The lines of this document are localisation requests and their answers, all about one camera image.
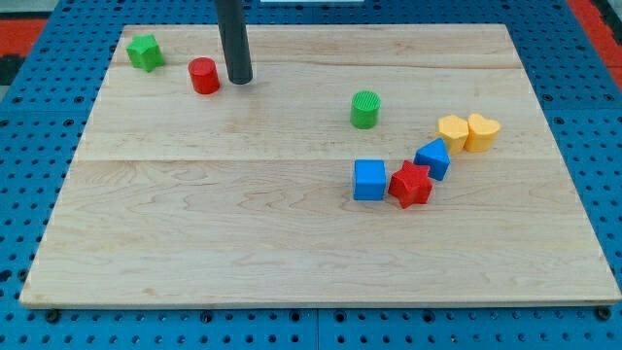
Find yellow heart block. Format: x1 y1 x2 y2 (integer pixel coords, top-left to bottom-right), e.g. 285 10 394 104
464 114 501 153

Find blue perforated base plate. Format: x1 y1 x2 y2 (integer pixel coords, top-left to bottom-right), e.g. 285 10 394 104
1 1 621 349

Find green cylinder block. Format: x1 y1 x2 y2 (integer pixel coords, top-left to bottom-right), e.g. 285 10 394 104
350 90 381 129

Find green star block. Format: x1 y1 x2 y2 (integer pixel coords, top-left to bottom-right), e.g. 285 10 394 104
125 34 165 72

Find yellow pentagon block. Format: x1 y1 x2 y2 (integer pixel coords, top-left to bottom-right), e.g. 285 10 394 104
436 115 469 155

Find blue cube block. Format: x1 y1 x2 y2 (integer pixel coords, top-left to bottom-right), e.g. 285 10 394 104
353 159 387 201

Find blue triangle block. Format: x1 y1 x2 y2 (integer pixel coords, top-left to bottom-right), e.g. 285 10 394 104
413 138 451 181

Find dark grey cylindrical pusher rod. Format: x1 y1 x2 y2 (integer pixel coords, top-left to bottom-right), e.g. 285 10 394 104
214 0 253 85

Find red star block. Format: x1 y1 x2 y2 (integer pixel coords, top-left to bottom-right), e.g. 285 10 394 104
388 160 433 209

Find light wooden board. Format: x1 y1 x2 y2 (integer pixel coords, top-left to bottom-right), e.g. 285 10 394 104
20 24 621 309

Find red cylinder block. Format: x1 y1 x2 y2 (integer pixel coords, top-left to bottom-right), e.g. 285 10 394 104
188 57 221 94

